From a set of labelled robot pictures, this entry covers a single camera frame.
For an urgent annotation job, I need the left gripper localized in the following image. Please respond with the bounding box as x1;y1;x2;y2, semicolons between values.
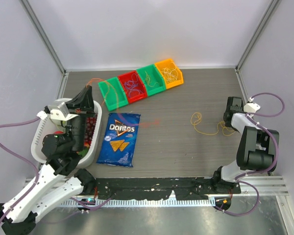
68;85;99;150

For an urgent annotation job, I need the white thin cable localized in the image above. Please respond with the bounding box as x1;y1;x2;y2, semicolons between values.
161;66;181;83
163;62;181;83

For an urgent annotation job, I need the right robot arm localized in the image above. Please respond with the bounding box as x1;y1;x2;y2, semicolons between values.
209;96;279;193

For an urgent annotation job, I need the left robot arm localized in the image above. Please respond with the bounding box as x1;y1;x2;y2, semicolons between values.
0;85;96;235

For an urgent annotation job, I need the red grapes bunch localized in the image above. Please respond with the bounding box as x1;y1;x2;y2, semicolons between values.
84;116;97;147

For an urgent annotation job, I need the left green bin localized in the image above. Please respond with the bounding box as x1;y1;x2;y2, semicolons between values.
98;77;128;111

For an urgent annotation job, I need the green bin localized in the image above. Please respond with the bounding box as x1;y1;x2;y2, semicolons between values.
136;64;166;96
98;77;128;111

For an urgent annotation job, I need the white fruit basket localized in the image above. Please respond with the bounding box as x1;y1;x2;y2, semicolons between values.
31;101;102;168

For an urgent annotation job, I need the blue Doritos chip bag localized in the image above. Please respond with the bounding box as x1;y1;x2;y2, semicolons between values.
97;113;141;168

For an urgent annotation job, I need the red bin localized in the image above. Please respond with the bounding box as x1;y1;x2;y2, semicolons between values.
118;70;147;104

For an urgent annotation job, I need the orange bin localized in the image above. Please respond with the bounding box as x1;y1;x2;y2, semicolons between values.
154;59;184;90

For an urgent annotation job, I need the right green bin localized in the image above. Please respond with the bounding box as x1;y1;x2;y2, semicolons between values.
136;64;166;96

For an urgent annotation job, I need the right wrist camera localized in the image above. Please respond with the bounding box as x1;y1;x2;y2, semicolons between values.
244;97;261;113

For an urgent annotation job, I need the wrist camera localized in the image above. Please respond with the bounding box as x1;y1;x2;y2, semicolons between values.
36;100;75;121
244;97;261;113

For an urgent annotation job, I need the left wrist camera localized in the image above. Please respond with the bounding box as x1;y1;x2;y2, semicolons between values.
36;100;75;121

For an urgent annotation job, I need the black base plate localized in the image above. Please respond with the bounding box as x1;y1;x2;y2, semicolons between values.
66;176;242;201

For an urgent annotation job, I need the white slotted cable duct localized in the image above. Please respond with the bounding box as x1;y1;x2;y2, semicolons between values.
56;197;216;208

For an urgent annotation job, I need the right frame post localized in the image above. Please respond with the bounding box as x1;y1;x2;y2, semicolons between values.
235;0;281;73

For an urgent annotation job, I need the frame post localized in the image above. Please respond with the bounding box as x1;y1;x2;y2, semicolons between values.
19;0;66;75
235;0;281;73

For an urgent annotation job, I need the left frame post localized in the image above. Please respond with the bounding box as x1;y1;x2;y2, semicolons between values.
19;0;66;75

